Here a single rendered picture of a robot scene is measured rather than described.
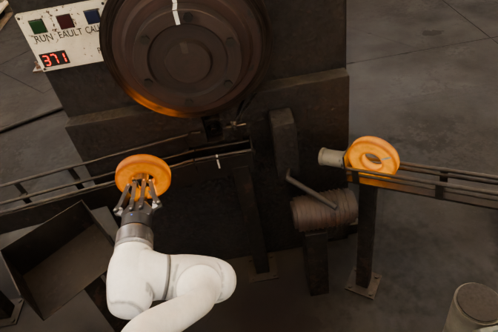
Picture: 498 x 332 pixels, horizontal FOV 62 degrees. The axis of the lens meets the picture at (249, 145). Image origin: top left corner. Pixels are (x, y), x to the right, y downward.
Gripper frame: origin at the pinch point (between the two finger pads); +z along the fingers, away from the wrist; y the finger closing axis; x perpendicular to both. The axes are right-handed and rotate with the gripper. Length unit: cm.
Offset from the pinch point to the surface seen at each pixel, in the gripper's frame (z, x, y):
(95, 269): -12.8, -23.4, -20.8
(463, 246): 8, -85, 114
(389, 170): -3, -15, 72
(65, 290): -17.9, -23.9, -29.0
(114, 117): 27.4, 1.4, -10.8
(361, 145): 4, -9, 65
